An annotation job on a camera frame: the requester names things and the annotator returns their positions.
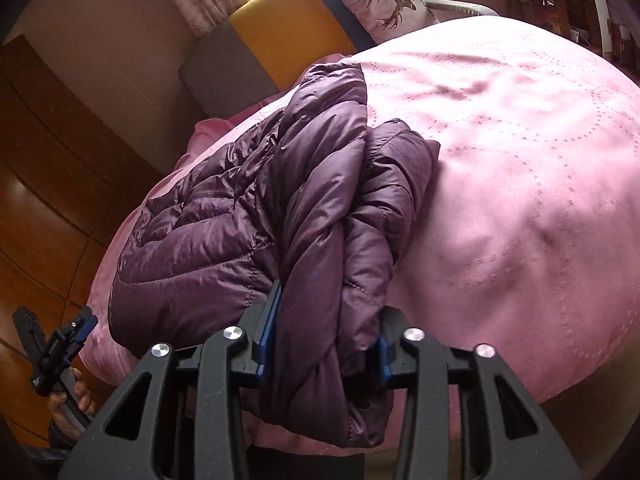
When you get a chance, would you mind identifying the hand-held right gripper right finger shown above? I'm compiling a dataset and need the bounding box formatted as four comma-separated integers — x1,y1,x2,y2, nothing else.
377,307,583,480

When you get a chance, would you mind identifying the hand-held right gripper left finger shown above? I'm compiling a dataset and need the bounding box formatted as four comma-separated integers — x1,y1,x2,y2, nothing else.
57,280,283,480

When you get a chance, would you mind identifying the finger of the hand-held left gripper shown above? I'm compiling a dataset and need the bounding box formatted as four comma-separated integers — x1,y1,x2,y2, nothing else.
60,306,97,347

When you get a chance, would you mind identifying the purple quilted down jacket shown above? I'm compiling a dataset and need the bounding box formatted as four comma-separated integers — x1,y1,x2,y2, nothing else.
107,61,442,448

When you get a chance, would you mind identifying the person's left hand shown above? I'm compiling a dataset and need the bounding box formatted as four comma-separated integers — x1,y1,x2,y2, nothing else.
47,367,99,442

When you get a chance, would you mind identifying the brown wooden wardrobe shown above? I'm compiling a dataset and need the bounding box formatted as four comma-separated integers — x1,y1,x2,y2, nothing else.
0,35,171,453

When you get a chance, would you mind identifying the bed with pink bedspread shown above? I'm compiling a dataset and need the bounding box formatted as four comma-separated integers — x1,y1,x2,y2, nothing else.
77,15,640,453

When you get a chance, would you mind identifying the yellow and grey headboard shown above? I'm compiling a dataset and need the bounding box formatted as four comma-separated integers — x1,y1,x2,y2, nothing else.
178,0,373,121

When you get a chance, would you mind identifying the grey curved cushion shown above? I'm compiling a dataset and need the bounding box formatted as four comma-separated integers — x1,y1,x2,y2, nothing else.
425,0,498,17

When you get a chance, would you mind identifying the cluttered wooden shelf unit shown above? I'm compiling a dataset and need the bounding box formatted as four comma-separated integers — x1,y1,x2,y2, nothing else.
505,0,640,68

